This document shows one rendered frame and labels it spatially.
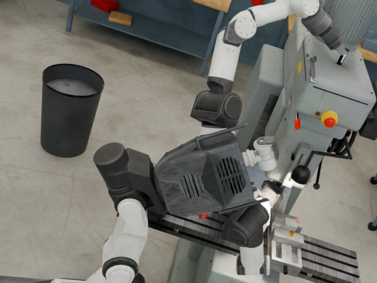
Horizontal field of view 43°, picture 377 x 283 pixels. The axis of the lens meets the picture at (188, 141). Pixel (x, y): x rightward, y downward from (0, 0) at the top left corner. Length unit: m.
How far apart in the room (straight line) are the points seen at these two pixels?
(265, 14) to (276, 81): 0.76
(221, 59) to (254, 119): 0.91
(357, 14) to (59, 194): 2.48
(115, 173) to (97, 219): 1.96
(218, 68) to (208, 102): 0.12
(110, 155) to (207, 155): 0.33
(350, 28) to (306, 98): 0.43
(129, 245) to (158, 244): 1.64
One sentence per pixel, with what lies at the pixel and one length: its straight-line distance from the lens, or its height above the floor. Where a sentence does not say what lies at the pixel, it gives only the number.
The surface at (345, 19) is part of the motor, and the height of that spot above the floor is 2.02.
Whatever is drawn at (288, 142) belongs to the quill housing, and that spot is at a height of 1.53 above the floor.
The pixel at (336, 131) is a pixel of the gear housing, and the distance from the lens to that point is 2.01.
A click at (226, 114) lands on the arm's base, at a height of 1.75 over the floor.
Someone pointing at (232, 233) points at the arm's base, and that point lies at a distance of 1.73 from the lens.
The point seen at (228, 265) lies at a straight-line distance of 2.41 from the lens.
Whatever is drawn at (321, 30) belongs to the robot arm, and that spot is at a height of 2.01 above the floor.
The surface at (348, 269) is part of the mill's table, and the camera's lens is 2.62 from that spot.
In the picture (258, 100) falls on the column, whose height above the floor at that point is 1.44.
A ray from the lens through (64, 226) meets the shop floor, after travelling 3.50.
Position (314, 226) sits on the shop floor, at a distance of 4.27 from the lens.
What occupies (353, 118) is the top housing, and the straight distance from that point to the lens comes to 1.87.
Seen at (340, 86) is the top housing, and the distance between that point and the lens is 1.82.
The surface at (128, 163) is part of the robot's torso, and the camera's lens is 1.65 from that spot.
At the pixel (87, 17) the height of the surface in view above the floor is 0.23.
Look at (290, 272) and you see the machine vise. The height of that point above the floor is 0.94.
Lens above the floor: 2.54
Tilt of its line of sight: 34 degrees down
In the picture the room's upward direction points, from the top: 19 degrees clockwise
